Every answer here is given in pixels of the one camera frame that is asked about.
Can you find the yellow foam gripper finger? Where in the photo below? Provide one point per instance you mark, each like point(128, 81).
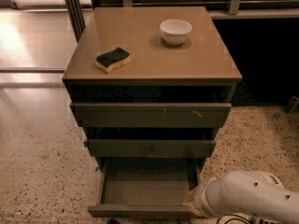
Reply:
point(189, 202)

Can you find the grey drawer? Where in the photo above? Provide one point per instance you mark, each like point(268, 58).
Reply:
point(151, 148)
point(151, 115)
point(146, 188)

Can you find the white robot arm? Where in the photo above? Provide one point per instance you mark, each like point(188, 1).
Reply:
point(253, 193)

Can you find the grey drawer cabinet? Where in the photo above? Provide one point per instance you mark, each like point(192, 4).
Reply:
point(201, 70)

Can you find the blue tape pieces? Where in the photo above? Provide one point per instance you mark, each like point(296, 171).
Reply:
point(98, 167)

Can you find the yellow green sponge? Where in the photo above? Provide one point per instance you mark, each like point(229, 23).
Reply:
point(109, 61)

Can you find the white ceramic bowl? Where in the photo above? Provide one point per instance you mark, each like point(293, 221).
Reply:
point(175, 32)

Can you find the grey box at wall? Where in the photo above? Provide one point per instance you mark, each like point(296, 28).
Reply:
point(291, 105)

